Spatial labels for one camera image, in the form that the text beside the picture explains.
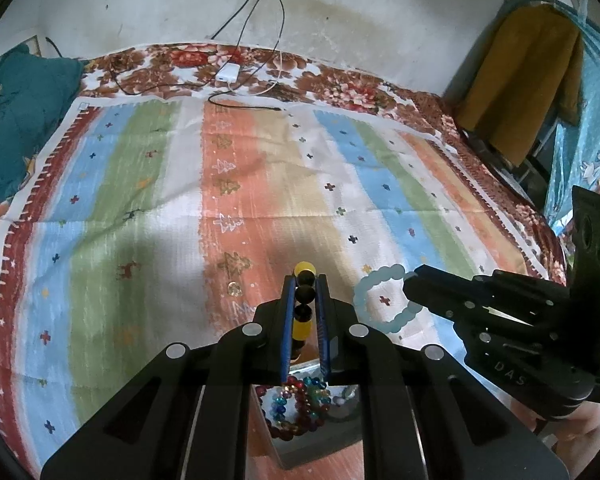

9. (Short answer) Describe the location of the floral blanket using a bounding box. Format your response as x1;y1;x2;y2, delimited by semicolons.
0;42;570;480

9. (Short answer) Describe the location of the teal pillow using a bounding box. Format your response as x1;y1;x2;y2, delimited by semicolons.
0;44;86;209

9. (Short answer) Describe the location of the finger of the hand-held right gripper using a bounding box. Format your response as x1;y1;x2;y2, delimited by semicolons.
403;282;488;333
413;264;573;313

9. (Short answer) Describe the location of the thin black cable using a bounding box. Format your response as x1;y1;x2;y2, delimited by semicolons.
102;54;222;97

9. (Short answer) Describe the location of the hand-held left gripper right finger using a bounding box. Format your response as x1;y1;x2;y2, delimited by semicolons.
315;274;571;480

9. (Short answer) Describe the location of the striped patterned cloth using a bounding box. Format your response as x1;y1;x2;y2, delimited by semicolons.
0;97;556;480

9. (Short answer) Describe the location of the multicolour bead bracelet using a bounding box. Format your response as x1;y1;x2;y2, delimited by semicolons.
267;374;332;413
259;385;331;442

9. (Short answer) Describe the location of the mustard yellow garment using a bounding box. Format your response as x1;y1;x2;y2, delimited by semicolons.
454;4;584;167

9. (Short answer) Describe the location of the black cable with plug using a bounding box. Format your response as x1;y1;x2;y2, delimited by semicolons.
208;91;284;114

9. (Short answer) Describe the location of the blue printed curtain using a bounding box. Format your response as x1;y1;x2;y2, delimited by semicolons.
544;7;600;233

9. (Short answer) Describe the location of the yellow and black bead bracelet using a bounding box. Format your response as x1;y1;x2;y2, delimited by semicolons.
290;261;317;362

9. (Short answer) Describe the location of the black power cable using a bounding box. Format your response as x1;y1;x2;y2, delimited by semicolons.
208;0;275;41

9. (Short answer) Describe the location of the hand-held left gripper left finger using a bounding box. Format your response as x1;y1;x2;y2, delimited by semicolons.
40;274;298;480

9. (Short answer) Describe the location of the silver metal tin box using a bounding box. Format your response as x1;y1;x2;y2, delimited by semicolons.
250;381;367;472

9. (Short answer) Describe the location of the light blue bead bracelet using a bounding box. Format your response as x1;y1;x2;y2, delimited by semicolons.
353;264;420;335

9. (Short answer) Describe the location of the white charging cable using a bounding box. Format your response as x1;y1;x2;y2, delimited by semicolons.
237;0;287;97

